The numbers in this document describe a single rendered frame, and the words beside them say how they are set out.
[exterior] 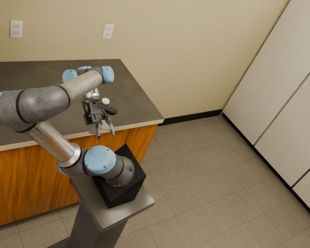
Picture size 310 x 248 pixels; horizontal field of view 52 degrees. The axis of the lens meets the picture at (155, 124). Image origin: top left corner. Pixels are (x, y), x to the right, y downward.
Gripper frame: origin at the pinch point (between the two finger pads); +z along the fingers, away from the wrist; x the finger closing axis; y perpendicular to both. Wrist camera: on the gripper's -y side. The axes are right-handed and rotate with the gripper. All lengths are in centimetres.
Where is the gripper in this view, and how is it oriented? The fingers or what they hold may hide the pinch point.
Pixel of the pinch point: (107, 138)
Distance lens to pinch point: 154.5
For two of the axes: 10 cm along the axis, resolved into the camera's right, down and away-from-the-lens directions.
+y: -7.3, 2.0, -6.5
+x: 6.3, -1.7, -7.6
